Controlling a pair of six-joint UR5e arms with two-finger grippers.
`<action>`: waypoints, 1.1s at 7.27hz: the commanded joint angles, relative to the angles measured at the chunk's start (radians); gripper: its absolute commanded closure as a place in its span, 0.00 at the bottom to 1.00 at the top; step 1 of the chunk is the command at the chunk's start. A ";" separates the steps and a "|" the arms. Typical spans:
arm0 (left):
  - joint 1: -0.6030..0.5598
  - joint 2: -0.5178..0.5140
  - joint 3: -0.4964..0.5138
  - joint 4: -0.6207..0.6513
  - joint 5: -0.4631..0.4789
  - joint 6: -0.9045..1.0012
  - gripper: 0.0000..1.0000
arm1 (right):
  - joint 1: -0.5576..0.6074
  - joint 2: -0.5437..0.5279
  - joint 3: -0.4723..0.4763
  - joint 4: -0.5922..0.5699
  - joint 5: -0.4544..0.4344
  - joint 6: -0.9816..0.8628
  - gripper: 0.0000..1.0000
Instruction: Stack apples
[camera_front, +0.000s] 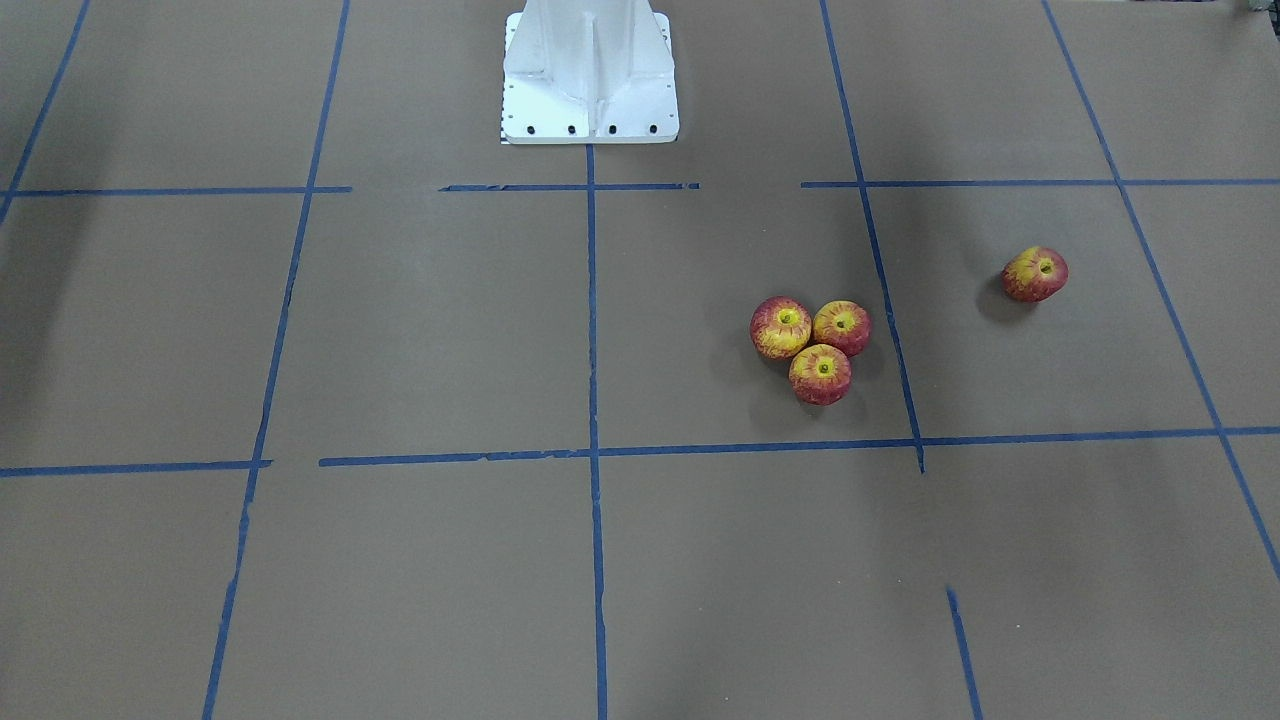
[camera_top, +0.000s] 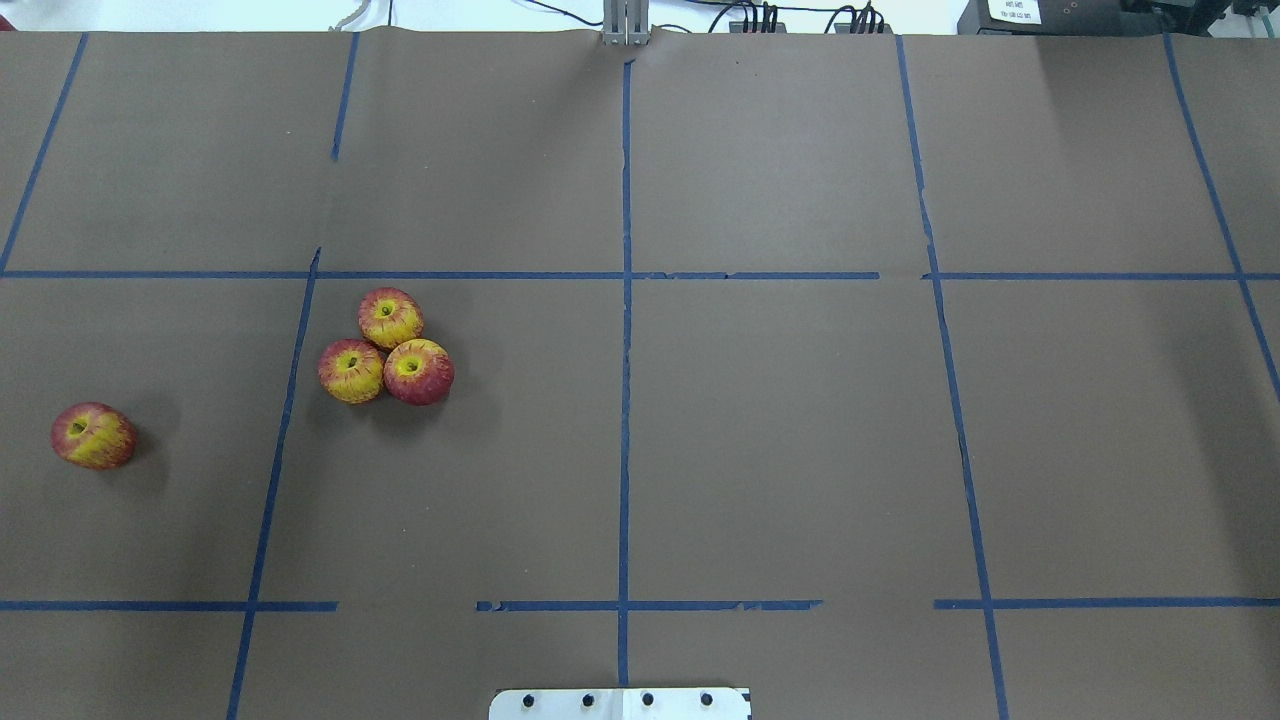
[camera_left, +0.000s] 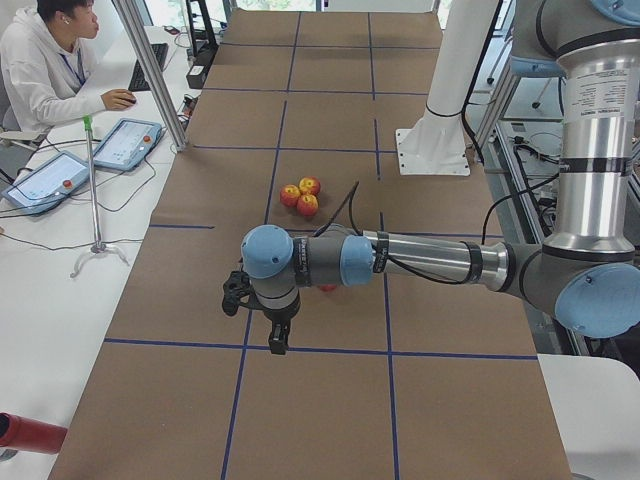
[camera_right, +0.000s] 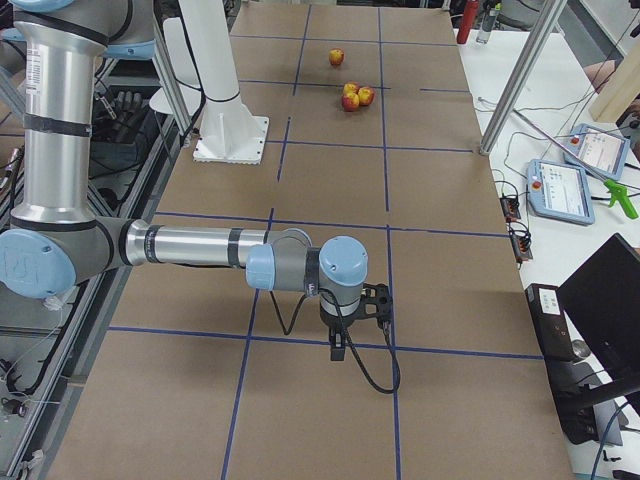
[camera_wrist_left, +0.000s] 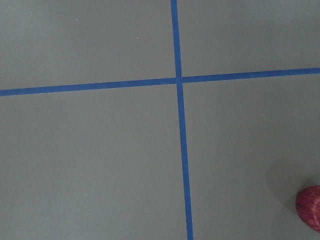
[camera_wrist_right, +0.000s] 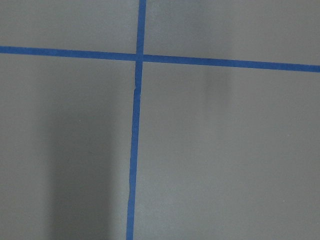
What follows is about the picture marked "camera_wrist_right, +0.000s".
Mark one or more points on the blue tape strip lengthwise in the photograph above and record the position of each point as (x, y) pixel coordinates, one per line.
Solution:
(133, 162)

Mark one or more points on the blue tape strip crosswise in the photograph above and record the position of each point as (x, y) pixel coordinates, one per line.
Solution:
(84, 54)

